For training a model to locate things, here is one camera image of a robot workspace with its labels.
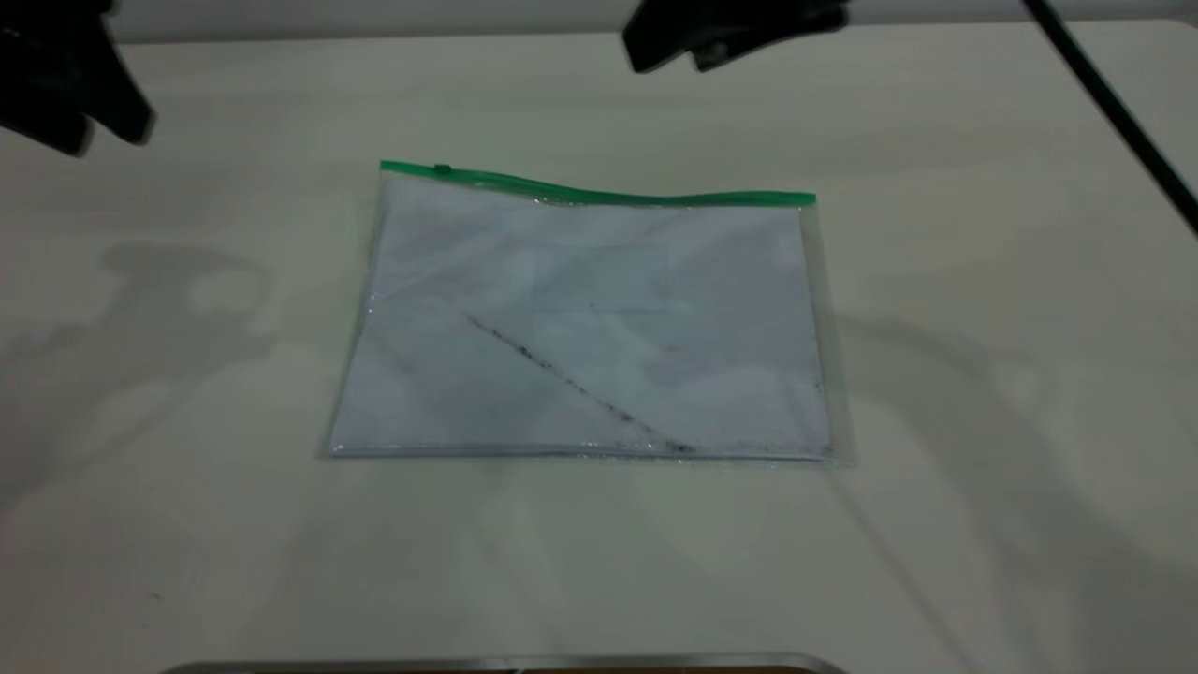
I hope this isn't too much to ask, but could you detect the black braided cable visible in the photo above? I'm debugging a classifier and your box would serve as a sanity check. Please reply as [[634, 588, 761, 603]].
[[1023, 0, 1198, 235]]

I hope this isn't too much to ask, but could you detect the clear plastic zip bag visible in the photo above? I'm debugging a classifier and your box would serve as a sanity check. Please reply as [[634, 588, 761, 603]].
[[321, 159, 855, 469]]

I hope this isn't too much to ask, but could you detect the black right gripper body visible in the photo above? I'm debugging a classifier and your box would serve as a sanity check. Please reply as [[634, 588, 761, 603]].
[[646, 0, 851, 46]]

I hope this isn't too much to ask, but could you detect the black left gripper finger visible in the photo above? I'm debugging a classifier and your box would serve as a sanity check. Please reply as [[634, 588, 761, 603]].
[[0, 97, 96, 158], [88, 56, 157, 147]]

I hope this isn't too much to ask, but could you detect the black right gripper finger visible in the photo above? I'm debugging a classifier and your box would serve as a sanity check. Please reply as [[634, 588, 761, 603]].
[[691, 37, 780, 74], [621, 7, 723, 75]]

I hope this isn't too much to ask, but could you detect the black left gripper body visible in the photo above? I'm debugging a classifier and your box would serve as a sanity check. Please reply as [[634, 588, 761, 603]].
[[0, 0, 121, 118]]

